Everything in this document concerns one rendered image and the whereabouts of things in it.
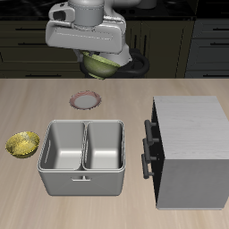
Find small pink-rimmed plate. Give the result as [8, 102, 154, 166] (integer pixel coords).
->
[69, 90, 103, 110]

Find yellow bowl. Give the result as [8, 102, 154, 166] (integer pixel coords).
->
[4, 131, 41, 159]

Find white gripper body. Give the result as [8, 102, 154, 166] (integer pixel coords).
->
[45, 19, 128, 56]

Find dark kitchen cupboards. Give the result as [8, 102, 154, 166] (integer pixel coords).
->
[0, 0, 229, 80]

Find green bowl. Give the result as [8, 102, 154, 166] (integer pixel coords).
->
[81, 51, 121, 81]

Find white two-bin basket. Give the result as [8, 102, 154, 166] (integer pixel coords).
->
[37, 119, 126, 198]

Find white cabinet with black handles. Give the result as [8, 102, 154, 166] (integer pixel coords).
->
[140, 95, 229, 211]

